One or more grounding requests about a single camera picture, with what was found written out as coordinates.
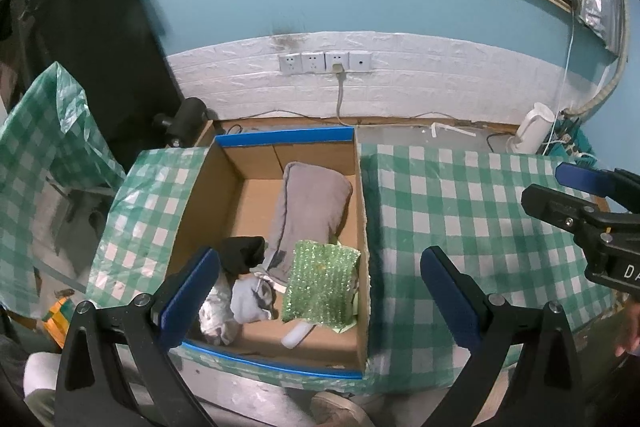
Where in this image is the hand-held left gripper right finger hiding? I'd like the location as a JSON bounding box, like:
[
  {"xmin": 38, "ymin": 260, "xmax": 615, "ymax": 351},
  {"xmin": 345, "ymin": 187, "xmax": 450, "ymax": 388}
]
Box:
[{"xmin": 420, "ymin": 246, "xmax": 586, "ymax": 427}]

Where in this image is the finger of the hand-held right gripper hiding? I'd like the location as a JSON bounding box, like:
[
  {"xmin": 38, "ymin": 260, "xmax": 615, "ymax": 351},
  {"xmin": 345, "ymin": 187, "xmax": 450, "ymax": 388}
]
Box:
[
  {"xmin": 521, "ymin": 184, "xmax": 602, "ymax": 249},
  {"xmin": 555, "ymin": 162, "xmax": 640, "ymax": 214}
]

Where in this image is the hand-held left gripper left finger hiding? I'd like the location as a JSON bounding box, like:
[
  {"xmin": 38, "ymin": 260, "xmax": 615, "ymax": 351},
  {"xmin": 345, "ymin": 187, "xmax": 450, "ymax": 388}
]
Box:
[{"xmin": 54, "ymin": 247, "xmax": 222, "ymax": 427}]

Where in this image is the white patterned sock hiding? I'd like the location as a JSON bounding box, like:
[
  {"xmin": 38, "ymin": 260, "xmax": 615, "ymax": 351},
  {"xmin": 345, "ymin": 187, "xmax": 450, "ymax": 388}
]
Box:
[{"xmin": 199, "ymin": 272, "xmax": 246, "ymax": 347}]

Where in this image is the grey-blue sock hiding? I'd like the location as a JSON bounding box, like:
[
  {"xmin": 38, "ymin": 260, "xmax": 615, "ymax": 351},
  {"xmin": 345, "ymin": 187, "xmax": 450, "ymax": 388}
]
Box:
[{"xmin": 230, "ymin": 278, "xmax": 278, "ymax": 324}]

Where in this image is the black sock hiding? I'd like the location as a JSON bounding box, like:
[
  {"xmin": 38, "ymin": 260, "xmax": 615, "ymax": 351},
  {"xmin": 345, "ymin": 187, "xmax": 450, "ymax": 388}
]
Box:
[{"xmin": 220, "ymin": 235, "xmax": 267, "ymax": 278}]

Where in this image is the blue-edged cardboard box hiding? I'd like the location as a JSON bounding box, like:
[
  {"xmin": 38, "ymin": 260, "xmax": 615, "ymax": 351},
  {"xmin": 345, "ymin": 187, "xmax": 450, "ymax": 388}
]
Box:
[{"xmin": 162, "ymin": 127, "xmax": 371, "ymax": 380}]

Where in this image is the small white soft item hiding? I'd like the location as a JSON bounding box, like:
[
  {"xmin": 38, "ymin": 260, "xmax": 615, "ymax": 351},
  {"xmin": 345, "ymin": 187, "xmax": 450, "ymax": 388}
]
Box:
[{"xmin": 281, "ymin": 322, "xmax": 316, "ymax": 350}]

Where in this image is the green sparkly cloth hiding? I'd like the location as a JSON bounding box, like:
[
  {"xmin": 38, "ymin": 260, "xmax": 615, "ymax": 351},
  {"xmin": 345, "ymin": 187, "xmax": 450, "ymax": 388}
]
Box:
[{"xmin": 281, "ymin": 239, "xmax": 362, "ymax": 325}]

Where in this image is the grey cloth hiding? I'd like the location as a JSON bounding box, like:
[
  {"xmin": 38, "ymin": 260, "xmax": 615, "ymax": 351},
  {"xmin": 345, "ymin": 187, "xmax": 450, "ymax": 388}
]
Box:
[{"xmin": 262, "ymin": 162, "xmax": 353, "ymax": 285}]

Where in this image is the person's right hand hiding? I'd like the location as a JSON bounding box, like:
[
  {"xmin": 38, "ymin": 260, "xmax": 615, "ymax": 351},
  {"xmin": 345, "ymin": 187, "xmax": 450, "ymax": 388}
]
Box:
[{"xmin": 616, "ymin": 299, "xmax": 640, "ymax": 358}]

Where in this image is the teal basket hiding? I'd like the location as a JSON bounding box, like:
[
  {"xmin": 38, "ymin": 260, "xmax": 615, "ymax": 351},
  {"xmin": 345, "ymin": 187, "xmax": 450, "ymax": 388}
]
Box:
[{"xmin": 545, "ymin": 117, "xmax": 601, "ymax": 165}]

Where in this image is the white electric kettle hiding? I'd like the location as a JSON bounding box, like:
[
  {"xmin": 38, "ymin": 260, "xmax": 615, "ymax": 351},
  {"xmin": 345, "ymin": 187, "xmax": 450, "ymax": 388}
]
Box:
[{"xmin": 507, "ymin": 103, "xmax": 557, "ymax": 154}]

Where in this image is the green checkered tablecloth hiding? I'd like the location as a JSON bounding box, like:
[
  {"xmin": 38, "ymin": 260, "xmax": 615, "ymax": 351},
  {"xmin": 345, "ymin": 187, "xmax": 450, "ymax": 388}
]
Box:
[{"xmin": 87, "ymin": 142, "xmax": 616, "ymax": 395}]

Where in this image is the white strip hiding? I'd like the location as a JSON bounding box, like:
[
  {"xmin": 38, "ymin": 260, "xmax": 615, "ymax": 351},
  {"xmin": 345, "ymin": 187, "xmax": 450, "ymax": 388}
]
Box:
[{"xmin": 430, "ymin": 122, "xmax": 476, "ymax": 138}]

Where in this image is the yellow green packet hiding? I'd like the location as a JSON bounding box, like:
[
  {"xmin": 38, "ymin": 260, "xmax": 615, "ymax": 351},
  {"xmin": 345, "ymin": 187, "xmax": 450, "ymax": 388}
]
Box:
[{"xmin": 42, "ymin": 297, "xmax": 76, "ymax": 348}]

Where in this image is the white cloth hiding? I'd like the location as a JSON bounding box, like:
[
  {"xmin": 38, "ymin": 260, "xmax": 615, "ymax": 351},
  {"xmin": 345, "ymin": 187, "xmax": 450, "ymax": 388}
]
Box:
[{"xmin": 22, "ymin": 352, "xmax": 66, "ymax": 427}]

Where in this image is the green checkered plastic cover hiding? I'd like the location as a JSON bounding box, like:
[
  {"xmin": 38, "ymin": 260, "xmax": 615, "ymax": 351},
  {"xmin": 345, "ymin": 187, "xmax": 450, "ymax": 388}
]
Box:
[{"xmin": 0, "ymin": 62, "xmax": 126, "ymax": 318}]

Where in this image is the dark cloth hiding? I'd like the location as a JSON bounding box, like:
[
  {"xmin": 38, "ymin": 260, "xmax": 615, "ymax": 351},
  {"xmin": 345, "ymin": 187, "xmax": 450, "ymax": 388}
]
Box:
[{"xmin": 0, "ymin": 0, "xmax": 183, "ymax": 158}]

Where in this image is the black cable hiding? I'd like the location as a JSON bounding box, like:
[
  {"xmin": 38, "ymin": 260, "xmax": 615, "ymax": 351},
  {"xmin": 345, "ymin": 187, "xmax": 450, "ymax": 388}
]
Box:
[{"xmin": 486, "ymin": 132, "xmax": 516, "ymax": 154}]

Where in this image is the grey hose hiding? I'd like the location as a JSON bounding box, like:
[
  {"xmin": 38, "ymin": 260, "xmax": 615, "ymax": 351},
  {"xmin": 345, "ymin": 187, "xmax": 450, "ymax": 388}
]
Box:
[{"xmin": 570, "ymin": 52, "xmax": 627, "ymax": 115}]

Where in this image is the thin white cable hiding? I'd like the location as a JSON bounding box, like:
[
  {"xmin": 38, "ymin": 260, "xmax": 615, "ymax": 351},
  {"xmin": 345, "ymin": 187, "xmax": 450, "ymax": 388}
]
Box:
[{"xmin": 547, "ymin": 14, "xmax": 576, "ymax": 142}]

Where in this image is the grey plug with cable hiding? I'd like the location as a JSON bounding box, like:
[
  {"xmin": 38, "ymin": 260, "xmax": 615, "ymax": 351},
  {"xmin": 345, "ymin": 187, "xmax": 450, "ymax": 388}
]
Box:
[{"xmin": 331, "ymin": 63, "xmax": 347, "ymax": 125}]

